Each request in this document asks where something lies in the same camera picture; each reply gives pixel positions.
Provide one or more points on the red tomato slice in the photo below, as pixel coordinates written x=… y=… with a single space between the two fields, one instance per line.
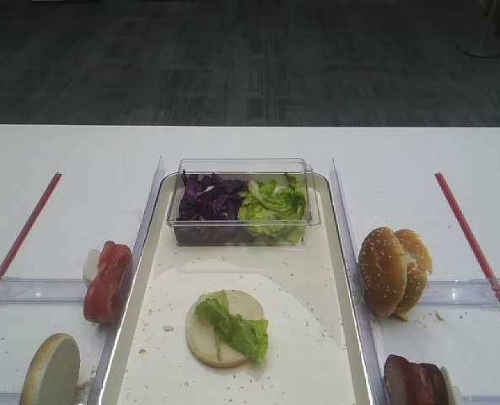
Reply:
x=103 y=297

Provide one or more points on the green lettuce pile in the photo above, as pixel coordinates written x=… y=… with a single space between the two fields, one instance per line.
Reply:
x=270 y=206

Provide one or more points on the green lettuce leaf on bun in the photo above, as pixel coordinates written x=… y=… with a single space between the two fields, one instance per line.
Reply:
x=243 y=331

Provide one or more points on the dark red meat patties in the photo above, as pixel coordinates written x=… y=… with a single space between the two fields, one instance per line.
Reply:
x=409 y=383

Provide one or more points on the clear plastic salad container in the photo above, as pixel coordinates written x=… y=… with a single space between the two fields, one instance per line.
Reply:
x=235 y=232

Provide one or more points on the shredded purple cabbage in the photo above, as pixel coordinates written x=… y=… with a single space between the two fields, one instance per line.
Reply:
x=211 y=197

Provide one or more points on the left clear acrylic divider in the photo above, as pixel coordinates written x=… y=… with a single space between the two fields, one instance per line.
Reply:
x=106 y=385

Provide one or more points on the clear acrylic divider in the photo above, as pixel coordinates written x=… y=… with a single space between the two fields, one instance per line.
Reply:
x=372 y=370
x=106 y=385

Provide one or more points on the bottom bun slice on tray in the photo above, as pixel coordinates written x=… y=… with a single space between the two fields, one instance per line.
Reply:
x=243 y=304

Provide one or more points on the front sesame bun top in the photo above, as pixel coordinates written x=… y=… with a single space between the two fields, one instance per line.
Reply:
x=383 y=266

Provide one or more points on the sesame bun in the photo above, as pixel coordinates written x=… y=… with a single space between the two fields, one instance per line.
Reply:
x=419 y=267
x=383 y=266

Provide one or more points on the white metal tray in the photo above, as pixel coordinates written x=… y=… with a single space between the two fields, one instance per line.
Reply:
x=313 y=355

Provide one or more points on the rear sesame bun top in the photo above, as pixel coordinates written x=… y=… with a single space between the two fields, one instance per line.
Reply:
x=419 y=267

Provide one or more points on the right red tape strip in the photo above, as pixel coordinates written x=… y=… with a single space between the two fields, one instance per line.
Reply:
x=469 y=235

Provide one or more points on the red tape strip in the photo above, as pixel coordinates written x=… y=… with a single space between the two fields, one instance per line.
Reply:
x=14 y=249
x=469 y=235

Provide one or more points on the right clear acrylic divider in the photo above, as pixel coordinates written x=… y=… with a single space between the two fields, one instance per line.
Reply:
x=372 y=370

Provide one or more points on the upright bun slice left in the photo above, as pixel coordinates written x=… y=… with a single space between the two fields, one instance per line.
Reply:
x=52 y=376

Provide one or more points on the left red tape strip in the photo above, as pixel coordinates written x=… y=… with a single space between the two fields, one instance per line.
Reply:
x=14 y=249

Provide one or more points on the white patty holder block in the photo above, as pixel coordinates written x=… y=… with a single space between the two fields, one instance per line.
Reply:
x=454 y=394

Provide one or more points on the upper right clear rail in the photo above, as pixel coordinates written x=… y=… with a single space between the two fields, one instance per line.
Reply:
x=476 y=293

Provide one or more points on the clear rail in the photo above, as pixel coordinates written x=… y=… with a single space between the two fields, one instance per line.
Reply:
x=9 y=398
x=476 y=293
x=16 y=290
x=480 y=400

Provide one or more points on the upper left clear rail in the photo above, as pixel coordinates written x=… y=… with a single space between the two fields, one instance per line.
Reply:
x=16 y=290

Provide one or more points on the lower right clear rail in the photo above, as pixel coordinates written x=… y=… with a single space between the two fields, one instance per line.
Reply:
x=480 y=400

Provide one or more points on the lower left clear rail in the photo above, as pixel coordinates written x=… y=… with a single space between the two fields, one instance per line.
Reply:
x=9 y=398

